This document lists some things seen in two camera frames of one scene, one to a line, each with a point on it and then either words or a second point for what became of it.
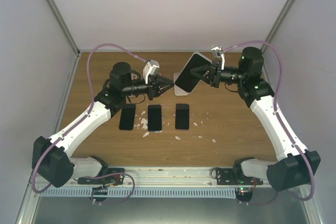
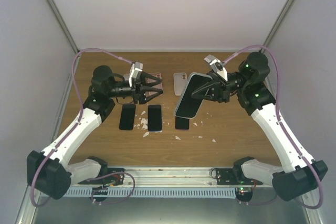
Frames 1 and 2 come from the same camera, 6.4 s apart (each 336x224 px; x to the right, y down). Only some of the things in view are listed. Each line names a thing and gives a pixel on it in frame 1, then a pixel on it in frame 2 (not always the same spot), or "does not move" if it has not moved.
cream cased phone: [179, 91] does not move
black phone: [182, 116] does not move
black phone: [127, 117] does not move
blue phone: [154, 117] does not move
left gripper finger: [162, 89] → [144, 99]
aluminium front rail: [165, 178] does not move
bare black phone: [187, 81] → [188, 105]
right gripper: [214, 79] → [217, 89]
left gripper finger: [165, 80] → [144, 83]
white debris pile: [144, 122] does not move
